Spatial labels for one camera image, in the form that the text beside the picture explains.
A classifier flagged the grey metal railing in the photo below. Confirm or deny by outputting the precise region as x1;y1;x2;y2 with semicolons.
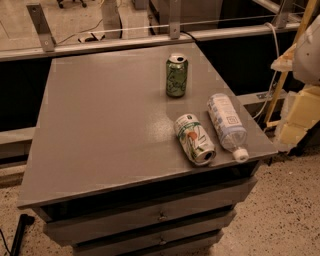
0;22;301;63

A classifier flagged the middle metal bracket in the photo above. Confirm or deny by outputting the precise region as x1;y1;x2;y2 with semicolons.
169;0;181;39

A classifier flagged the green soda can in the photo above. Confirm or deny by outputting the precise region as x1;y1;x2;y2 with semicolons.
166;53;188;97

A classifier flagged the metal bracket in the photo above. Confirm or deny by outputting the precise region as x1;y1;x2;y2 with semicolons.
273;0;293;29
27;3;56;52
169;0;181;39

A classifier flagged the clear plastic water bottle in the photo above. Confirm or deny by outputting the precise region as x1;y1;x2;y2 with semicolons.
207;93;249;163

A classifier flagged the left metal bracket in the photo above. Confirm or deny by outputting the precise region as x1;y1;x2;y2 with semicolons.
27;3;56;52

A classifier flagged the grey drawer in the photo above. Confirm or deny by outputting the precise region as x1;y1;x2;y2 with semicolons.
44;177;257;246
122;230;223;256
74;210;236;256

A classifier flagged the white cable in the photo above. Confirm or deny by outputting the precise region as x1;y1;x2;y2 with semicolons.
253;22;281;120

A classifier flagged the black cable on floor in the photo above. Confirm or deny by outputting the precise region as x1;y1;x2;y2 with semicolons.
56;18;105;45

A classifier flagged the top grey drawer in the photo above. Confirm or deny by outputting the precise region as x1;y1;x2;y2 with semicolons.
44;177;257;246

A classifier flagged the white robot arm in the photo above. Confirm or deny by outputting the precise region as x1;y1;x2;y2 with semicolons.
293;15;320;85

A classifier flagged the grey drawer cabinet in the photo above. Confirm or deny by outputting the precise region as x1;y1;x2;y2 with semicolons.
17;43;275;255

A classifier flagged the bottom grey drawer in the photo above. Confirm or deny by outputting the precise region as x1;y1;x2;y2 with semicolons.
122;230;223;256

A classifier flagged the yellow foam block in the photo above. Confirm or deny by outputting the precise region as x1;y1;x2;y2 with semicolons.
273;85;320;152

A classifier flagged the middle grey drawer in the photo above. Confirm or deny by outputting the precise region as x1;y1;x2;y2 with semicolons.
74;210;236;256

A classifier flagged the black floor stand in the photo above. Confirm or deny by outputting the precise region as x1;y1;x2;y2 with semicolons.
11;214;35;256

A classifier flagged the right metal bracket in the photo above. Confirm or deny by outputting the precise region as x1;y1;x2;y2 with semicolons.
273;0;293;29

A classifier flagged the white soda can lying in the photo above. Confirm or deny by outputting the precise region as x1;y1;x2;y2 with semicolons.
174;114;216;166

